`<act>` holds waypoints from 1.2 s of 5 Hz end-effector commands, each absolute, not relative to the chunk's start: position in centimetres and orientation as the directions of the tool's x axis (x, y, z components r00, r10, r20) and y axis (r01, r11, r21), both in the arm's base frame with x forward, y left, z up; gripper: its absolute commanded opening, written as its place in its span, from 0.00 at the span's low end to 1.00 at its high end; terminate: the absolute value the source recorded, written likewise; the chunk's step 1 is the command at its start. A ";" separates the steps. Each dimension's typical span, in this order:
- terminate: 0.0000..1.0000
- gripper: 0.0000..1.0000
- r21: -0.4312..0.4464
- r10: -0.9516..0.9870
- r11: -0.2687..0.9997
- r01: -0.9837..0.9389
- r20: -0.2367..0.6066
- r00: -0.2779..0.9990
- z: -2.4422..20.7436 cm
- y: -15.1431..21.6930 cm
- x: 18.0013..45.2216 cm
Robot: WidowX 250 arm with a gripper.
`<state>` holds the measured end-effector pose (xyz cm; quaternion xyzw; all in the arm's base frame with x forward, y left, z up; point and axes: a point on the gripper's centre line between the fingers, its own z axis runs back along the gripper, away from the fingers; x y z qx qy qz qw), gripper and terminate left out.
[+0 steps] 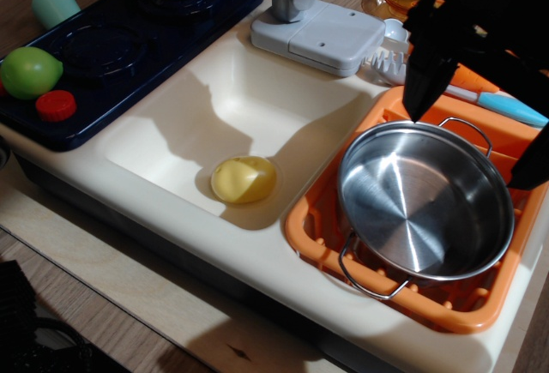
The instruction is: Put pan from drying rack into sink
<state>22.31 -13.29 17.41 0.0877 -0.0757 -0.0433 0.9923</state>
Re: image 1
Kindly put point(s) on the red bottle cap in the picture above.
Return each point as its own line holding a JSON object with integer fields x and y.
{"x": 56, "y": 106}

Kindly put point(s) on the stainless steel pan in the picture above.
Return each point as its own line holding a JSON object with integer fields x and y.
{"x": 425, "y": 201}

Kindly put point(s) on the grey toy faucet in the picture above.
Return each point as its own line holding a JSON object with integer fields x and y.
{"x": 321, "y": 35}

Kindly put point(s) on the mint green cup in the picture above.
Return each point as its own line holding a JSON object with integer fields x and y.
{"x": 51, "y": 13}

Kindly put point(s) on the cream toy sink unit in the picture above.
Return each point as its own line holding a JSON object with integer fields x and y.
{"x": 148, "y": 174}

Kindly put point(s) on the dark blue toy stove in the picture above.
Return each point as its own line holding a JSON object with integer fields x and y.
{"x": 114, "y": 53}

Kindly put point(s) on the white measuring spoon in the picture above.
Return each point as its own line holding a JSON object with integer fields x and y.
{"x": 395, "y": 36}

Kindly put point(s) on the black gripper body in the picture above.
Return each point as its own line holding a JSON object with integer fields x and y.
{"x": 491, "y": 37}

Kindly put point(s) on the amber transparent bowl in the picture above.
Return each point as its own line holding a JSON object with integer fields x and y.
{"x": 385, "y": 9}

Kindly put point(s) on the orange toy carrot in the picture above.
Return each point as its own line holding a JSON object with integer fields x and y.
{"x": 467, "y": 79}

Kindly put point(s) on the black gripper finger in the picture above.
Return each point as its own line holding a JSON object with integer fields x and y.
{"x": 427, "y": 78}
{"x": 531, "y": 170}

